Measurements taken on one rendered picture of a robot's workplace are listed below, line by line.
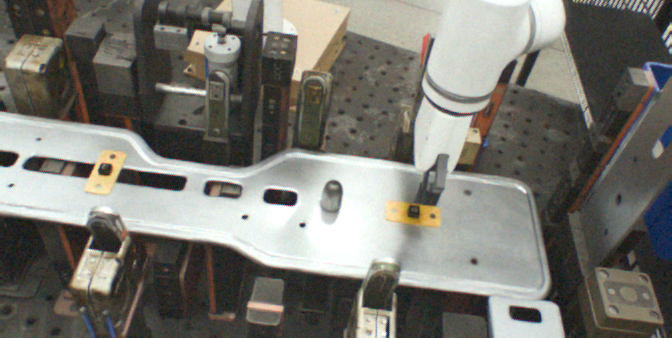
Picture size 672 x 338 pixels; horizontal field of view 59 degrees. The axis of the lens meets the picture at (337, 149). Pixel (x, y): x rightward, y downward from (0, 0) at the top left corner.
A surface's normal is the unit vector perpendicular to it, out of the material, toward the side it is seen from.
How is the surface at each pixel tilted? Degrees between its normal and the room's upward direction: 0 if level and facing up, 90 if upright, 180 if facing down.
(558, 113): 0
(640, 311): 0
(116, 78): 90
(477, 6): 90
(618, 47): 0
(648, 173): 90
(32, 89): 90
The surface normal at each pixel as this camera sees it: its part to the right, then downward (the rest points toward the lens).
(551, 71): 0.11, -0.69
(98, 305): -0.08, 0.72
